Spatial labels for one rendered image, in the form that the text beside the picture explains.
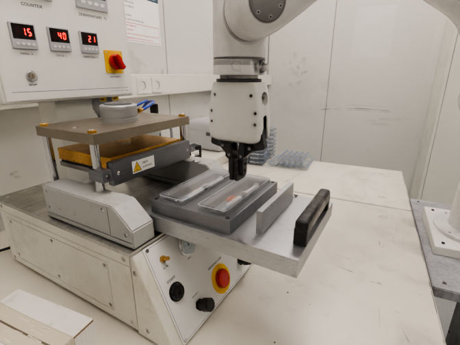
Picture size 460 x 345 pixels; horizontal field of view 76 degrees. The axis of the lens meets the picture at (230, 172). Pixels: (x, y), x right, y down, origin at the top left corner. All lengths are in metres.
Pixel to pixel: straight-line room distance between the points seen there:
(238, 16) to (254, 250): 0.31
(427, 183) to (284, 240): 2.31
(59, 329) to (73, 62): 0.55
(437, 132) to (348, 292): 2.02
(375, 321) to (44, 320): 0.59
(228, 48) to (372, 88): 2.56
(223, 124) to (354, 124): 2.56
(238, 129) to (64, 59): 0.46
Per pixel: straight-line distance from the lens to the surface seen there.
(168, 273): 0.57
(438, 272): 0.91
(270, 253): 0.43
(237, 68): 0.46
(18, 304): 0.65
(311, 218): 0.45
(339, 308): 0.70
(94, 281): 0.66
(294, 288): 0.72
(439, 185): 2.73
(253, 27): 0.41
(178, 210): 0.51
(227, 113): 0.49
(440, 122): 2.62
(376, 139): 3.03
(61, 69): 0.79
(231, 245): 0.46
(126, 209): 0.53
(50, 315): 0.60
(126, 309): 0.62
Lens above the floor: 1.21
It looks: 18 degrees down
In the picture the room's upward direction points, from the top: straight up
